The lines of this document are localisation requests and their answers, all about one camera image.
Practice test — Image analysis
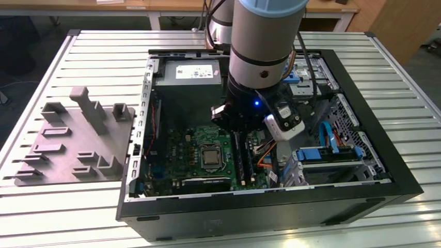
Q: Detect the black PC case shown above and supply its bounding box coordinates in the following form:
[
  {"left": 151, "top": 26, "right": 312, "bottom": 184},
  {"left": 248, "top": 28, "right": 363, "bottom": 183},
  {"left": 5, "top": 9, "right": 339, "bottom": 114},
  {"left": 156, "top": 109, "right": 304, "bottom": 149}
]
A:
[{"left": 115, "top": 48, "right": 425, "bottom": 242}]

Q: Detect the silver CPU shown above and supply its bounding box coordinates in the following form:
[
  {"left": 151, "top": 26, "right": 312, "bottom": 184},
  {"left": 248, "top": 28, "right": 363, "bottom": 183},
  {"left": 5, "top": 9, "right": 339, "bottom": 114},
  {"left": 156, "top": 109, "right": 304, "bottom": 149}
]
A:
[{"left": 201, "top": 150, "right": 221, "bottom": 166}]

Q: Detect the hard disk in blue carrier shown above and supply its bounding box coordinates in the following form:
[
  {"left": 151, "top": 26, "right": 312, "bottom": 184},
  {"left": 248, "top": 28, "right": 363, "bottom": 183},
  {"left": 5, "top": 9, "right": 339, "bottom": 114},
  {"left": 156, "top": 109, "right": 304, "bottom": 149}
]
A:
[{"left": 296, "top": 146, "right": 364, "bottom": 163}]

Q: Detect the wooden cabinet panel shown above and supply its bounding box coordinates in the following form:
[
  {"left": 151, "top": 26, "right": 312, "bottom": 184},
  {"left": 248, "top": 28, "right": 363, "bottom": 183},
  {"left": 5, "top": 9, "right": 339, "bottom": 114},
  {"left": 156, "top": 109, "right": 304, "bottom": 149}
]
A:
[{"left": 351, "top": 0, "right": 441, "bottom": 67}]

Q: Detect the blue flat data wire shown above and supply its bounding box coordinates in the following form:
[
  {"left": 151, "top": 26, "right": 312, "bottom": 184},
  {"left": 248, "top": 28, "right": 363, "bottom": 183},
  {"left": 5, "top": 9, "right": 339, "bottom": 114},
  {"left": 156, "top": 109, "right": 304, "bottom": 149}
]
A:
[{"left": 319, "top": 120, "right": 341, "bottom": 153}]

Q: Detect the orange wire bundle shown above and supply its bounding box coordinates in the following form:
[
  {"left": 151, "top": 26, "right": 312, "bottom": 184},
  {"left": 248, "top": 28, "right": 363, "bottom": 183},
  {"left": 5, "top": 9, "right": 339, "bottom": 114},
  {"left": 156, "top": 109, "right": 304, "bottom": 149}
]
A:
[{"left": 257, "top": 152, "right": 276, "bottom": 168}]

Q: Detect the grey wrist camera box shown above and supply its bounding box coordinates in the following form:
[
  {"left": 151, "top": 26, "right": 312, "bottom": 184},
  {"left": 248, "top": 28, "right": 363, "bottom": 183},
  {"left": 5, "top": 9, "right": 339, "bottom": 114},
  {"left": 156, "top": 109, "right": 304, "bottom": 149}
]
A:
[{"left": 264, "top": 101, "right": 307, "bottom": 142}]

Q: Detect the metal disk bay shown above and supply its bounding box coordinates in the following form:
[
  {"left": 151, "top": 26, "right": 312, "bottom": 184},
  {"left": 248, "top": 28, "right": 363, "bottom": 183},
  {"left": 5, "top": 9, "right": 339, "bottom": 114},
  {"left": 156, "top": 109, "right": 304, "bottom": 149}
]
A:
[{"left": 292, "top": 146, "right": 393, "bottom": 186}]

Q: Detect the green motherboard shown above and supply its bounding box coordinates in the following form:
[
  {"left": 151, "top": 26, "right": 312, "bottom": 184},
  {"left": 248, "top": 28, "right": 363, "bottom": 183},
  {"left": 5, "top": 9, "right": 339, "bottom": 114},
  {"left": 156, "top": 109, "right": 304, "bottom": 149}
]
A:
[{"left": 143, "top": 123, "right": 276, "bottom": 196}]

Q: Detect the grey power supply unit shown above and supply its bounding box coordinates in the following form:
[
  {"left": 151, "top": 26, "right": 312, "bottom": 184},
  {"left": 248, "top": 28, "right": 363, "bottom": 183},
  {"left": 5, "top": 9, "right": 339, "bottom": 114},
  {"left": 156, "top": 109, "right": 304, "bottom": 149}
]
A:
[{"left": 153, "top": 59, "right": 231, "bottom": 127}]

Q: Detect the grey parts rack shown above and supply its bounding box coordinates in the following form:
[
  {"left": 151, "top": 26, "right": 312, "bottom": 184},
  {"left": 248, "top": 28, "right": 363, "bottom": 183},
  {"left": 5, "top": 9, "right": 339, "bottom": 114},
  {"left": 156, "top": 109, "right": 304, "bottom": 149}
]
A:
[{"left": 13, "top": 86, "right": 137, "bottom": 186}]

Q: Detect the CPU socket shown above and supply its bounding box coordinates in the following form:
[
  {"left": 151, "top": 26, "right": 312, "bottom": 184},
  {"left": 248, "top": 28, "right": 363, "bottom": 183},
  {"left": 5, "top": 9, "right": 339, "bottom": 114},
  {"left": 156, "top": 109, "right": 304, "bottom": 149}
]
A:
[{"left": 196, "top": 143, "right": 228, "bottom": 173}]

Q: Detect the black graphics card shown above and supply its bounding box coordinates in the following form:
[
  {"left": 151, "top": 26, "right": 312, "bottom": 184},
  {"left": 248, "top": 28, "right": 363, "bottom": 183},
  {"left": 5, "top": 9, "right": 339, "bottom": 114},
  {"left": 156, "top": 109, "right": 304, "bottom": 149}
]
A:
[{"left": 181, "top": 176, "right": 232, "bottom": 195}]

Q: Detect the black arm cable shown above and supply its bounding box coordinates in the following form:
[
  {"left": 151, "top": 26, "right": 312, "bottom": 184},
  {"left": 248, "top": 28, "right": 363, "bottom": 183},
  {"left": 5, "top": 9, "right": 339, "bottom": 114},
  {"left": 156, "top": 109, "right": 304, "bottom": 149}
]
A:
[{"left": 292, "top": 32, "right": 320, "bottom": 119}]

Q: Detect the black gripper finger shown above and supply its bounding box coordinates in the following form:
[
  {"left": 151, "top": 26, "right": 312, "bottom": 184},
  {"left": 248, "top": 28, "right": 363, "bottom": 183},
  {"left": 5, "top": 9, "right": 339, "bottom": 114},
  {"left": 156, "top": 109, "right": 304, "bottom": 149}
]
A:
[{"left": 209, "top": 105, "right": 249, "bottom": 142}]

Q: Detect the blue drive bay latch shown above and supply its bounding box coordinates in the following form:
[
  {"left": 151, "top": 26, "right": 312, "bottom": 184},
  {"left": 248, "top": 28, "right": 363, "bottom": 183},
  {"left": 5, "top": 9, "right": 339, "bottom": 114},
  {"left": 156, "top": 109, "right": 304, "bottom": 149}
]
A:
[{"left": 285, "top": 69, "right": 300, "bottom": 84}]

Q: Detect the metal drive cage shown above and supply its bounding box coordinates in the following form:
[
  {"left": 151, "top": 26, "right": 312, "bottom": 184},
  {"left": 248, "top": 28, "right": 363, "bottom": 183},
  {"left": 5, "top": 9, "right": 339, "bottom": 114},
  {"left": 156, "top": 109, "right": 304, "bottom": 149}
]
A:
[{"left": 275, "top": 55, "right": 340, "bottom": 111}]

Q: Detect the wooden desk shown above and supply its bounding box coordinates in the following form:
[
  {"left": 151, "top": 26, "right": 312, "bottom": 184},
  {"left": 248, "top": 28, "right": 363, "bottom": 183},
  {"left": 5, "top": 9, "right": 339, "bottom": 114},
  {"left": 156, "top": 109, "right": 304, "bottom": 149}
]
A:
[{"left": 0, "top": 0, "right": 361, "bottom": 32}]

